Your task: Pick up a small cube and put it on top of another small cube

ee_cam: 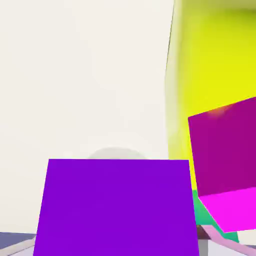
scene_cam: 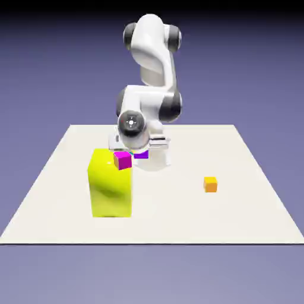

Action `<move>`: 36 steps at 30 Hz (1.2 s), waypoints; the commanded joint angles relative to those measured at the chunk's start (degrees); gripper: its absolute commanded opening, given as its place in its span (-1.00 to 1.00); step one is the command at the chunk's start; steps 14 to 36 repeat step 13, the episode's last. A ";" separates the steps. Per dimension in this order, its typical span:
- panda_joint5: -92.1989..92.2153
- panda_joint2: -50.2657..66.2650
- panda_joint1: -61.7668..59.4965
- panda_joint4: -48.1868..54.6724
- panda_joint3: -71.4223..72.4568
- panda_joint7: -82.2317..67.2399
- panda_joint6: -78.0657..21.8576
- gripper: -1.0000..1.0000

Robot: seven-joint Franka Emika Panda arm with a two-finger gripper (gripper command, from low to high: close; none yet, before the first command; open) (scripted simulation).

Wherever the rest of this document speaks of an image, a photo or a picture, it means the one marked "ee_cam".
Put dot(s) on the small magenta cube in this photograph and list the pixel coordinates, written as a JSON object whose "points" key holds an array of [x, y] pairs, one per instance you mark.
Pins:
{"points": [[226, 156]]}

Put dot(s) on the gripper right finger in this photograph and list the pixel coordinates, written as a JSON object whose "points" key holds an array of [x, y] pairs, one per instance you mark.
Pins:
{"points": [[204, 242]]}

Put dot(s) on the small purple cube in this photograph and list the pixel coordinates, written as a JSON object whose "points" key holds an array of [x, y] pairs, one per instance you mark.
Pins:
{"points": [[116, 208]]}

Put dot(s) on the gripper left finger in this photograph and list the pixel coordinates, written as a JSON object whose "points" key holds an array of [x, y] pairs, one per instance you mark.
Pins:
{"points": [[22, 250]]}

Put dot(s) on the small green cube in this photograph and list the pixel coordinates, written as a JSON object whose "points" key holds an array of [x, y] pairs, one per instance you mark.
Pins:
{"points": [[202, 214]]}

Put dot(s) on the large yellow box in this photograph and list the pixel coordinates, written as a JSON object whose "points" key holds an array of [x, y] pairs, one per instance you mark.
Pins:
{"points": [[212, 60]]}

